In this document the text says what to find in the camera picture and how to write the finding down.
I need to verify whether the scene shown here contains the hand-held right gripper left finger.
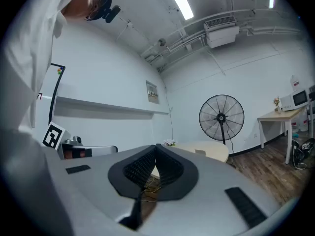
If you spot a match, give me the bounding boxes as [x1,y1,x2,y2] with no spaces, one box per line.
[107,144,157,231]

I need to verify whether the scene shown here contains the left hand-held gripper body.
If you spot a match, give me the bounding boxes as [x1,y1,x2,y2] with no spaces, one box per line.
[42,121,119,160]

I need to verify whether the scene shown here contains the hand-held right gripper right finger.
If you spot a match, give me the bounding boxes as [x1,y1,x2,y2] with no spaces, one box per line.
[154,143,199,202]

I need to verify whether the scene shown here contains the round beige table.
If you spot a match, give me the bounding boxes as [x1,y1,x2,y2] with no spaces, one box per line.
[150,141,229,179]

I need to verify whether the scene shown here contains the black-framed whiteboard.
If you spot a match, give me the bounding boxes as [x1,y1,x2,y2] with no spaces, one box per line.
[36,63,66,125]

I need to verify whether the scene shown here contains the black standing fan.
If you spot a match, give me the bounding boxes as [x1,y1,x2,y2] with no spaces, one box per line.
[198,94,245,154]

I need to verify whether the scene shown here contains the person's white shirt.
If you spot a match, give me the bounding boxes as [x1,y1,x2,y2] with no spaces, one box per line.
[1,0,76,145]

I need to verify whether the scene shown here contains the beige table with white legs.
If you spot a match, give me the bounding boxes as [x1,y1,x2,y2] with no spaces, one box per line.
[257,106,308,164]

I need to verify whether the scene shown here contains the small flower vase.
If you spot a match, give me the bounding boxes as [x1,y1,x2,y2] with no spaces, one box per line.
[272,96,282,114]

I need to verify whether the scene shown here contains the black bag with white print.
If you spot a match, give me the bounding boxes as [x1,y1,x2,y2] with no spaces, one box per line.
[291,138,315,170]

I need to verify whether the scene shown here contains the clear water jug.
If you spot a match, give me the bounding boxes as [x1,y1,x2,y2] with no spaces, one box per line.
[291,116,310,134]

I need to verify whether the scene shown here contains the white ceiling pipes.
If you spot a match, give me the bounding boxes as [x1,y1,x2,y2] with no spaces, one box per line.
[140,7,302,72]

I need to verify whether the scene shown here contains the white microwave oven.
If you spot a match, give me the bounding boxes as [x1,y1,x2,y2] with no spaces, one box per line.
[280,89,310,112]

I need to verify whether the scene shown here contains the person's head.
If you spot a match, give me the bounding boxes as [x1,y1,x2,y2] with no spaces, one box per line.
[61,0,109,22]

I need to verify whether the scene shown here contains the white ceiling air conditioner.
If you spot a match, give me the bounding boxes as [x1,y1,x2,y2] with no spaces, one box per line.
[203,15,240,49]

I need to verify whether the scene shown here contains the white box with red label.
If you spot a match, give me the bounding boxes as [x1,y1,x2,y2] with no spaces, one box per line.
[289,74,304,92]

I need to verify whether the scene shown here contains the grey wall electrical panel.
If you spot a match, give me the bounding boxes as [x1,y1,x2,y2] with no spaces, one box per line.
[145,80,160,105]

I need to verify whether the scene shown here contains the black head-mounted camera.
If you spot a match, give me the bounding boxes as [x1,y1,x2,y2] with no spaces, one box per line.
[94,0,122,24]

